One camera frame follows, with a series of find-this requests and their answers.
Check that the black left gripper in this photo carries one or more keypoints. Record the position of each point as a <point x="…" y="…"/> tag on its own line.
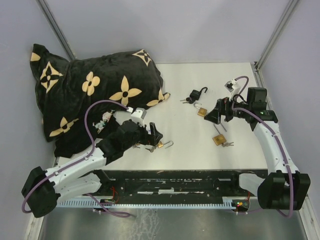
<point x="150" y="139"/>

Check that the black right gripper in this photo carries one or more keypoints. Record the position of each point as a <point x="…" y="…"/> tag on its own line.
<point x="222" y="107"/>

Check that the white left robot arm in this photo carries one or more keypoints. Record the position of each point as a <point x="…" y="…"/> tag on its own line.
<point x="45" y="188"/>

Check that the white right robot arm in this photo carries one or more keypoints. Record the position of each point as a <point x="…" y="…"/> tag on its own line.
<point x="285" y="187"/>

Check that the small brass padlock left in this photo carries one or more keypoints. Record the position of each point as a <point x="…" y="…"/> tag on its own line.
<point x="165" y="145"/>

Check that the small brass padlock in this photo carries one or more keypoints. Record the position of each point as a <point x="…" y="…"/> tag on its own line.
<point x="201" y="111"/>
<point x="165" y="145"/>

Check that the small left padlock keys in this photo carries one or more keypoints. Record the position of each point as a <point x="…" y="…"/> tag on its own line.
<point x="151" y="149"/>

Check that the small brass padlock top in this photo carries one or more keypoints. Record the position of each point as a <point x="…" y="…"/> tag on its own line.
<point x="201" y="111"/>

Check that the black padlock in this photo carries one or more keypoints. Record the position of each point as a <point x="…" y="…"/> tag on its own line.
<point x="196" y="94"/>

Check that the brass padlock long shackle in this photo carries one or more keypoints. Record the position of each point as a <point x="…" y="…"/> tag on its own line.
<point x="219" y="139"/>

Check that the black padlock keys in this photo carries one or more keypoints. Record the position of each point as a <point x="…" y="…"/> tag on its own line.
<point x="188" y="100"/>

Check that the long shackle padlock keys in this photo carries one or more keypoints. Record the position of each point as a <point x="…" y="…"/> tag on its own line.
<point x="227" y="144"/>

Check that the black floral garment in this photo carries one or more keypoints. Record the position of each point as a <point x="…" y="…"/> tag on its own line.
<point x="76" y="140"/>

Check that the black floral plush pillow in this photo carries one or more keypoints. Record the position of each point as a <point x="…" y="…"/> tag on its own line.
<point x="66" y="90"/>

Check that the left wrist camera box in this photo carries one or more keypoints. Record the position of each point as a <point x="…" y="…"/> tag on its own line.
<point x="137" y="115"/>

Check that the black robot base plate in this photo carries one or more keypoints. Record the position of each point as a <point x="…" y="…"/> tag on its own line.
<point x="161" y="187"/>

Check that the right aluminium frame post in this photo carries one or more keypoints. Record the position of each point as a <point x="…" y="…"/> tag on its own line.
<point x="283" y="21"/>

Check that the aluminium frame post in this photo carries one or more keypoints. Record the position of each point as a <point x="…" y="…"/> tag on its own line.
<point x="283" y="21"/>
<point x="48" y="14"/>

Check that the left aluminium frame post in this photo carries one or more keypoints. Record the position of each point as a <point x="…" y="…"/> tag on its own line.
<point x="48" y="14"/>

